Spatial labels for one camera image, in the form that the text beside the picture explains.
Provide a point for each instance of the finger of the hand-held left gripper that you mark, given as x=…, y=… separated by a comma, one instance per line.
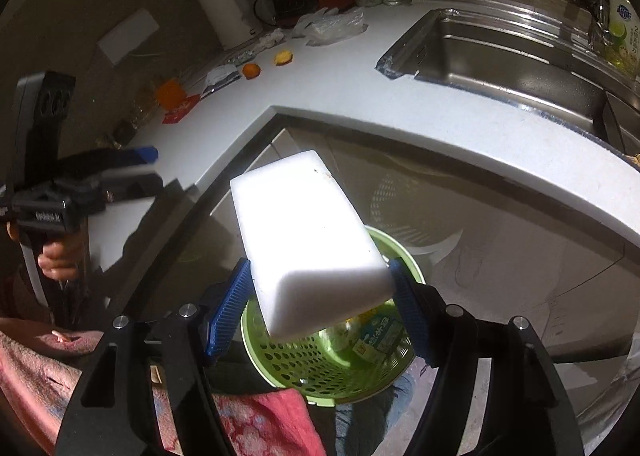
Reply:
x=142, y=153
x=135, y=186

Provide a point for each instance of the grey blue cloth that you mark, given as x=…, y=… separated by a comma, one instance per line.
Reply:
x=370, y=416

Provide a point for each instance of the small orange tangerine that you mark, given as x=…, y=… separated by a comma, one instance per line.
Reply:
x=251, y=70

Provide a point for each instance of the white electric kettle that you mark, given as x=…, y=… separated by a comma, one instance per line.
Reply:
x=225, y=11

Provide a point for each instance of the pink patterned garment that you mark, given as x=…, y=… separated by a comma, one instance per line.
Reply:
x=40, y=386

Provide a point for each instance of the white foam block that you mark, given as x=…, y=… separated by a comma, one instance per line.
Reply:
x=300, y=236

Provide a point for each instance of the orange round object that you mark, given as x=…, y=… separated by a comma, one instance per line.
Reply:
x=170, y=92

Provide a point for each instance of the blue white printed packet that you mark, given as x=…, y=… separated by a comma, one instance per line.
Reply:
x=380, y=338

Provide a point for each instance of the green perforated plastic basket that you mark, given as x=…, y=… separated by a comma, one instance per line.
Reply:
x=310, y=371

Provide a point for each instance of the red flat packet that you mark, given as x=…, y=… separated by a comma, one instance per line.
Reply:
x=182, y=109

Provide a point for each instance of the grey kitchen cabinet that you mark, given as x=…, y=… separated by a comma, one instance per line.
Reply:
x=500, y=236

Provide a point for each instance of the clear plastic bag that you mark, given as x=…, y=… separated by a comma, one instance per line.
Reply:
x=330, y=26

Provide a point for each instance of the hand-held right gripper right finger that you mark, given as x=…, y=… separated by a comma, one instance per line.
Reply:
x=412, y=321

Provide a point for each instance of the person's left hand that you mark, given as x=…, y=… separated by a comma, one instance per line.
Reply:
x=60, y=261

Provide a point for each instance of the silver foil wrapper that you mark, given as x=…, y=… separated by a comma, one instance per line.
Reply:
x=220, y=80

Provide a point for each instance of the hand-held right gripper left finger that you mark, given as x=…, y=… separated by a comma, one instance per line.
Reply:
x=227, y=316

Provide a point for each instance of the green dish soap bottle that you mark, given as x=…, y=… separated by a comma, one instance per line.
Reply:
x=622, y=31

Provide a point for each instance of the white wall outlet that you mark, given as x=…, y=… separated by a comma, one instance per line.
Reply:
x=127, y=36

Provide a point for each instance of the clear oil bottle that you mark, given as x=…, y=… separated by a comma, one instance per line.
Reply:
x=127, y=121

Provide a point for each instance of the crumpled white paper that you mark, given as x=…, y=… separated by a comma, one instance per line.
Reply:
x=270, y=40

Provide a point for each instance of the stainless steel sink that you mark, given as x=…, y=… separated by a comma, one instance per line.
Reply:
x=500, y=61

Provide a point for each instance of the yellow fruit peel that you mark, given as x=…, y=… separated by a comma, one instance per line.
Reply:
x=283, y=58

